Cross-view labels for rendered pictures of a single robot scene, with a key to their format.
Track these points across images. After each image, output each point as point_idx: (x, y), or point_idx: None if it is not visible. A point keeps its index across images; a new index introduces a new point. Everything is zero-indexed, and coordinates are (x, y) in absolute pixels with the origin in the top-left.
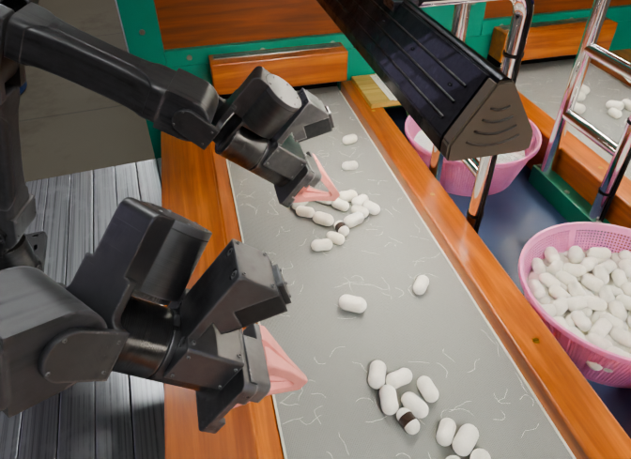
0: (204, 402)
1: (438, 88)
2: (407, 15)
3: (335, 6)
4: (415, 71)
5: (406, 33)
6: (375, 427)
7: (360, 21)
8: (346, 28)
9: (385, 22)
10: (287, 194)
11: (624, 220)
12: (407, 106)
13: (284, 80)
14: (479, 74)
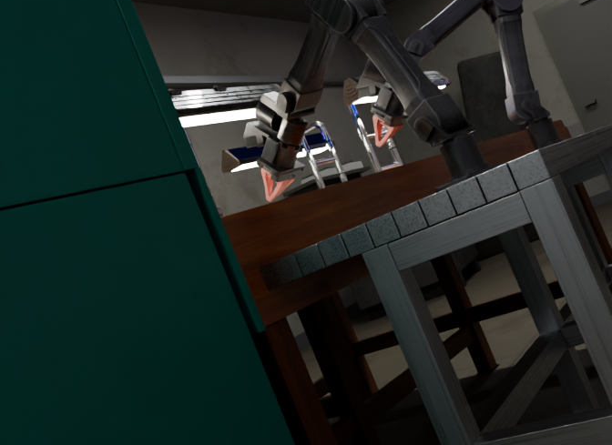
0: (404, 113)
1: (272, 91)
2: (232, 88)
3: (191, 105)
4: (261, 94)
5: (242, 90)
6: None
7: (217, 100)
8: (215, 106)
9: (229, 94)
10: (299, 162)
11: None
12: None
13: (255, 109)
14: (271, 85)
